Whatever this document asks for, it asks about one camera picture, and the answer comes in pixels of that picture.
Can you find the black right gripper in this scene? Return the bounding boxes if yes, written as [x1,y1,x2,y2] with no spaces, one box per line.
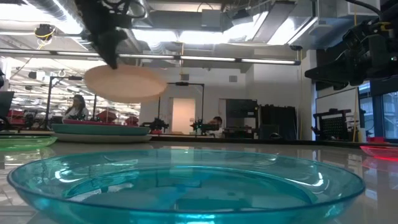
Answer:
[304,12,398,91]

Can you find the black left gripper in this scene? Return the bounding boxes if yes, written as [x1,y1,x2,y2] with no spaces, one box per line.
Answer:
[74,0,147,70]

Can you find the peach plastic plate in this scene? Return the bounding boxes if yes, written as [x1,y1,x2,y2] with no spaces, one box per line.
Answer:
[83,64,168,105]

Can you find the large teal plastic plate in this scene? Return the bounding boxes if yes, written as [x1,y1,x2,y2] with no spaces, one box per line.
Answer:
[51,123,151,137]

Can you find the clear pink plastic plate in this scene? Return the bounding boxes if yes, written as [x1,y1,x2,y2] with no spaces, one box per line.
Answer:
[359,145,398,162]

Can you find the clear green plastic plate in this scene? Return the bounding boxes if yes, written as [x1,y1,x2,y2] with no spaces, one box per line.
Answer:
[0,136,58,152]

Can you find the clear cyan plastic plate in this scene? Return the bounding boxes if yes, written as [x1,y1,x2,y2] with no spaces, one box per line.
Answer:
[6,148,366,224]

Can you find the white board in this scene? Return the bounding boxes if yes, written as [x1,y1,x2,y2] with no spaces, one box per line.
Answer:
[315,88,358,110]

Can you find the yellow pole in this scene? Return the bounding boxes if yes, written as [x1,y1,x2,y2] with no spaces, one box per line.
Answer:
[352,88,359,143]

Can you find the black pegboard cart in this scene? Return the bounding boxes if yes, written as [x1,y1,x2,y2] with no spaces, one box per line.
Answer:
[312,108,361,142]

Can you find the red bin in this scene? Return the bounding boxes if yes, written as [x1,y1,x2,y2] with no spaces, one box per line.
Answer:
[95,110,118,124]

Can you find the person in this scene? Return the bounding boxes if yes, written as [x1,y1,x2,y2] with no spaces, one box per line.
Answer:
[63,94,90,121]
[207,116,225,138]

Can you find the black storage crates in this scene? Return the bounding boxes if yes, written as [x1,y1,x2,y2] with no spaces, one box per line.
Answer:
[259,105,298,141]

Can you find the long ceiling light strip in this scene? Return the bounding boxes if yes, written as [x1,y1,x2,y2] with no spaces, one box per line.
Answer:
[0,49,302,67]

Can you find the black shelf rack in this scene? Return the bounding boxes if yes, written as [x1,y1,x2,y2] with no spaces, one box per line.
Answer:
[225,98,259,139]

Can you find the dark window frame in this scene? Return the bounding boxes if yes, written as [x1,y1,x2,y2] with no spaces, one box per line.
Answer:
[357,77,398,141]

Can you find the yellow cable reel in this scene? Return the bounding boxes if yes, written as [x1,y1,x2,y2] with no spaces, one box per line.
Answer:
[33,23,57,42]

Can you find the black gantry frame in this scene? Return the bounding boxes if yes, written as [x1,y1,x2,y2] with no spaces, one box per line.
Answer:
[157,82,206,135]
[45,75,98,130]

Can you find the black metal table frame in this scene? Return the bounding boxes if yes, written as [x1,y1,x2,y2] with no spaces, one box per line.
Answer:
[149,133,398,148]

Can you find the silver ceiling air duct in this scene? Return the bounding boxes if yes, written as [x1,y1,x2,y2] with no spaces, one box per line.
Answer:
[130,0,300,45]

